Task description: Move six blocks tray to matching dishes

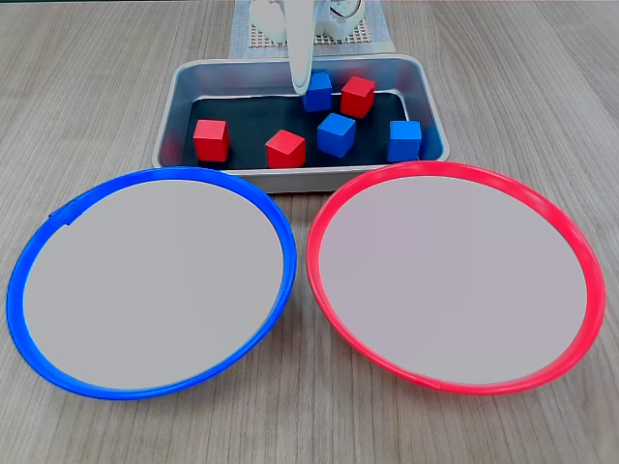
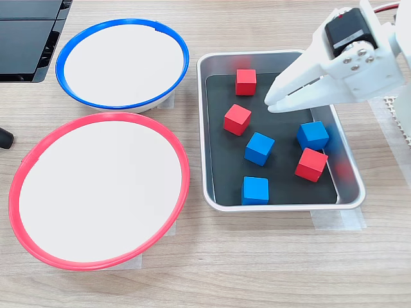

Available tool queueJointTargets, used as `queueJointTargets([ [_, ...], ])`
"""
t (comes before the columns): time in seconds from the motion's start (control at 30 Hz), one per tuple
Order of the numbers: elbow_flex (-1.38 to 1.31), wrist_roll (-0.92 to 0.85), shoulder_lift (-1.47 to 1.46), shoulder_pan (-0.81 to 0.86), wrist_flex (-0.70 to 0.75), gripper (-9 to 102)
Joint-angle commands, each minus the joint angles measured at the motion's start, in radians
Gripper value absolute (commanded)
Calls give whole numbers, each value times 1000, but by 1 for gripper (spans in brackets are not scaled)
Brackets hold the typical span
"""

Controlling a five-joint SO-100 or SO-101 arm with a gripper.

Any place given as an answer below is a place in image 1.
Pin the blue wooden cube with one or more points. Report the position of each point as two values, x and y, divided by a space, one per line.
336 137
403 142
321 96

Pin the red wooden cube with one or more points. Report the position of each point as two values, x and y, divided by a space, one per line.
358 99
285 152
211 142

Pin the black tray liner mat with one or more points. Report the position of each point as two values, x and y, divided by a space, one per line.
251 125

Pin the silver metal tray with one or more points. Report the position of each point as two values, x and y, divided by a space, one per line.
300 180

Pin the white mesh mat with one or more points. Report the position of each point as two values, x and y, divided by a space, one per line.
358 37

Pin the translucent tape sheet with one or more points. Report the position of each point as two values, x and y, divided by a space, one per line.
383 29

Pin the blue-rimmed white dish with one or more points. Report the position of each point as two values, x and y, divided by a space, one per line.
145 290

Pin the red-rimmed white dish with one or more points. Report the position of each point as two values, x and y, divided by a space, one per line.
454 290

